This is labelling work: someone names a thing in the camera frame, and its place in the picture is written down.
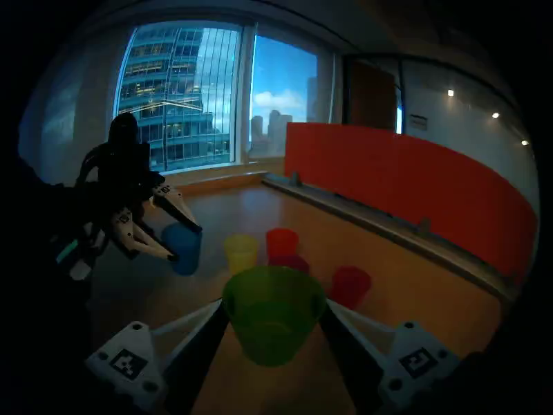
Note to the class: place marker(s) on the green plastic cup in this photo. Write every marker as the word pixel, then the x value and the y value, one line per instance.
pixel 272 315

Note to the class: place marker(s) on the blue plastic cup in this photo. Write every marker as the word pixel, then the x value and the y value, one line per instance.
pixel 185 250

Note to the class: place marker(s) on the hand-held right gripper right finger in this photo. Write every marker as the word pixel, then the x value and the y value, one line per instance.
pixel 412 346

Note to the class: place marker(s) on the dark red plastic cup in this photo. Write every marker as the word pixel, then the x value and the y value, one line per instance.
pixel 293 262

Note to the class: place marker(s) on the red desk screen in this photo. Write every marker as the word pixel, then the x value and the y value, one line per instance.
pixel 402 181

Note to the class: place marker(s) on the orange plastic cup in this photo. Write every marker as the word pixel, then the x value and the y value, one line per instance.
pixel 281 243

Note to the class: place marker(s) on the yellow plastic cup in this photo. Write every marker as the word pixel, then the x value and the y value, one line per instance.
pixel 241 254

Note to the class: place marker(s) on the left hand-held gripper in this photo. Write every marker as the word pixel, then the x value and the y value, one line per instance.
pixel 123 168

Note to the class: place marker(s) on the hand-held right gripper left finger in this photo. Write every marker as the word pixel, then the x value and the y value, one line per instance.
pixel 129 346

